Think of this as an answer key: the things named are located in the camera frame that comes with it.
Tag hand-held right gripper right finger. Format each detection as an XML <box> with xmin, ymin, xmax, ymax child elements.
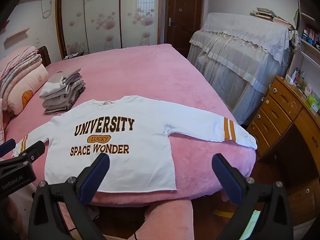
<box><xmin>211</xmin><ymin>153</ymin><xmax>294</xmax><ymax>240</ymax></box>

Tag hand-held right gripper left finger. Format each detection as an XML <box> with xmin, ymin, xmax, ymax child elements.
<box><xmin>29</xmin><ymin>152</ymin><xmax>110</xmax><ymax>240</ymax></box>

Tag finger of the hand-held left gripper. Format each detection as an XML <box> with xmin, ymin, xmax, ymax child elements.
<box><xmin>11</xmin><ymin>141</ymin><xmax>46</xmax><ymax>167</ymax></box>
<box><xmin>0</xmin><ymin>139</ymin><xmax>17</xmax><ymax>157</ymax></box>

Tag white printed sweatshirt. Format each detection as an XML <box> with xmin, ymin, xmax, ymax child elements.
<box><xmin>12</xmin><ymin>95</ymin><xmax>258</xmax><ymax>193</ymax></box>

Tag stack of folded grey clothes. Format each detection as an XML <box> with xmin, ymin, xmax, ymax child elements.
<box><xmin>39</xmin><ymin>68</ymin><xmax>87</xmax><ymax>115</ymax></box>

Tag cartoon print pillow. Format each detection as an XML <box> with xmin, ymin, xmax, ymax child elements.
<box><xmin>6</xmin><ymin>66</ymin><xmax>49</xmax><ymax>117</ymax></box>

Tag person's leg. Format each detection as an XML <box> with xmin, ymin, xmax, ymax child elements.
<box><xmin>144</xmin><ymin>200</ymin><xmax>194</xmax><ymax>240</ymax></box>

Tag folded pink striped quilts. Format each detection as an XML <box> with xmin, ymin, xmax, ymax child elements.
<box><xmin>0</xmin><ymin>45</ymin><xmax>42</xmax><ymax>98</ymax></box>

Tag wooden desk with drawers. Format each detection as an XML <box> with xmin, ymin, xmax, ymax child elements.
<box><xmin>246</xmin><ymin>76</ymin><xmax>320</xmax><ymax>228</ymax></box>

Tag dark wooden headboard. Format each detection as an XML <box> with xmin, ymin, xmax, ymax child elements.
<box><xmin>37</xmin><ymin>46</ymin><xmax>52</xmax><ymax>67</ymax></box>

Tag pink bed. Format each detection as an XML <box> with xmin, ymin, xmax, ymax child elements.
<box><xmin>4</xmin><ymin>43</ymin><xmax>257</xmax><ymax>207</ymax></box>

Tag group of small bottles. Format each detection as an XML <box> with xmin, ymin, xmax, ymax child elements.
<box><xmin>285</xmin><ymin>66</ymin><xmax>320</xmax><ymax>113</ymax></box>

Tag white lace covered piano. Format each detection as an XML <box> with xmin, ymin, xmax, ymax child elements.
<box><xmin>187</xmin><ymin>12</ymin><xmax>298</xmax><ymax>125</ymax></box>

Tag floral sliding door wardrobe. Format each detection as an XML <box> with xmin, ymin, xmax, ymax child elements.
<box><xmin>55</xmin><ymin>0</ymin><xmax>165</xmax><ymax>62</ymax></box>

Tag row of shelved books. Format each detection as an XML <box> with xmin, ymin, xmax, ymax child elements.
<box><xmin>301</xmin><ymin>26</ymin><xmax>320</xmax><ymax>50</ymax></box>

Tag brown wooden door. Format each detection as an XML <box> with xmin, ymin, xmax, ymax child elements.
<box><xmin>166</xmin><ymin>0</ymin><xmax>204</xmax><ymax>57</ymax></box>

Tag pile of books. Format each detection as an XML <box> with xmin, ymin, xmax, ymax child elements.
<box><xmin>249</xmin><ymin>7</ymin><xmax>295</xmax><ymax>29</ymax></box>

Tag pale wooden wall shelf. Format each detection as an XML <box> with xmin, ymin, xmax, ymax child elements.
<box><xmin>5</xmin><ymin>27</ymin><xmax>30</xmax><ymax>43</ymax></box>

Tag white air conditioner cable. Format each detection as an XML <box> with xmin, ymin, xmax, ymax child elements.
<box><xmin>41</xmin><ymin>0</ymin><xmax>52</xmax><ymax>19</ymax></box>

